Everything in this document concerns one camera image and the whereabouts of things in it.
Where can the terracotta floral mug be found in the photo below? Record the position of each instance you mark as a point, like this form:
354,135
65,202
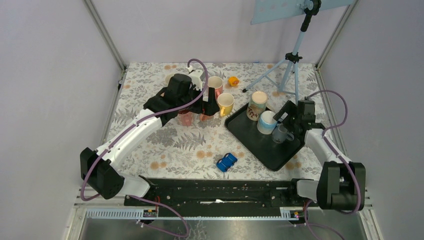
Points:
204,117

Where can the small grey mug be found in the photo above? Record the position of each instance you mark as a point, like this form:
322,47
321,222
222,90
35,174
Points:
281,134

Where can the small orange toy cup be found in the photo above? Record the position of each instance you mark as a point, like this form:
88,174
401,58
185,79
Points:
233,81

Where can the black plastic tray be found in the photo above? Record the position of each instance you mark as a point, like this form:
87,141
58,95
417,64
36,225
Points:
271,154

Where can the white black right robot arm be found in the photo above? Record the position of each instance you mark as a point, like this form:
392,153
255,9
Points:
341,185

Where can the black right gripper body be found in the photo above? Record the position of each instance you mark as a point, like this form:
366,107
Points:
290,108

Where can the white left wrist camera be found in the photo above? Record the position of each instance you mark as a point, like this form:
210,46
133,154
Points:
196,77

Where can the large pink speckled mug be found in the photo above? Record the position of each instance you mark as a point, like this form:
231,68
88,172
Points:
186,119

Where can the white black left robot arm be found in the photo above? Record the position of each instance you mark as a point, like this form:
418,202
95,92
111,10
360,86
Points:
99,167

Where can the light blue tripod stand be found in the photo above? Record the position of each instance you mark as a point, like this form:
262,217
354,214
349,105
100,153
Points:
293,59

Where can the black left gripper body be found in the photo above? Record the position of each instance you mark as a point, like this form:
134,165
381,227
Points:
203,107

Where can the light blue mug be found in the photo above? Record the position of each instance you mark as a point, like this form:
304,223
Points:
266,123

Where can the yellow ceramic mug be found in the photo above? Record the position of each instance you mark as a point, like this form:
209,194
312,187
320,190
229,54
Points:
225,102

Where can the light green mug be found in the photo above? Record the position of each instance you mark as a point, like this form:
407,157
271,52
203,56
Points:
168,78

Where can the beige patterned tall mug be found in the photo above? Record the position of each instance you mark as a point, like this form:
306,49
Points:
257,105

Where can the blue toy car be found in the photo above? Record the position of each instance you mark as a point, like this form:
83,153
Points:
226,162

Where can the white slotted cable duct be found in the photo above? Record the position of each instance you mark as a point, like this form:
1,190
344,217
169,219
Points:
205,213

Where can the floral patterned table mat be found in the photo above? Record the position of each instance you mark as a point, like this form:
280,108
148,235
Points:
191,152

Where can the light blue perforated board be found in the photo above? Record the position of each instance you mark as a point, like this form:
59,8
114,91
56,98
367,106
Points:
271,10

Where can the pink ceramic mug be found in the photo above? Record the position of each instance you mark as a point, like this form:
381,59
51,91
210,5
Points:
216,83

